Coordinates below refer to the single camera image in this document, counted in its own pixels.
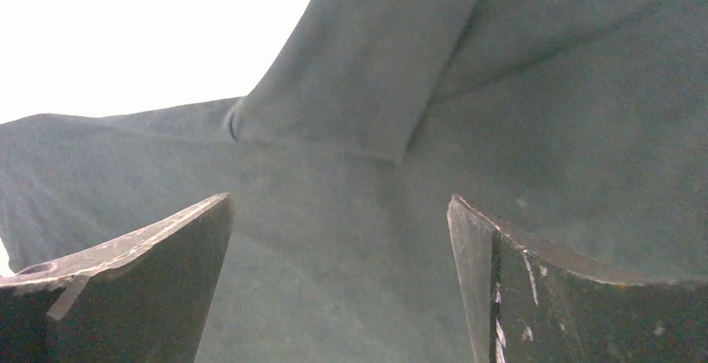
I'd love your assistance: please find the black t shirt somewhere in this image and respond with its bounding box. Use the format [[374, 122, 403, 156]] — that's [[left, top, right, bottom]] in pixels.
[[1, 0, 707, 362]]

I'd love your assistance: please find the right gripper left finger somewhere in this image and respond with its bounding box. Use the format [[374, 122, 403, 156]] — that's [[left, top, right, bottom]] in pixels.
[[1, 194, 234, 362]]

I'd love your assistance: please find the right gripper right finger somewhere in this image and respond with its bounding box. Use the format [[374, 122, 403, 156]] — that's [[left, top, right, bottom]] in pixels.
[[447, 195, 707, 362]]

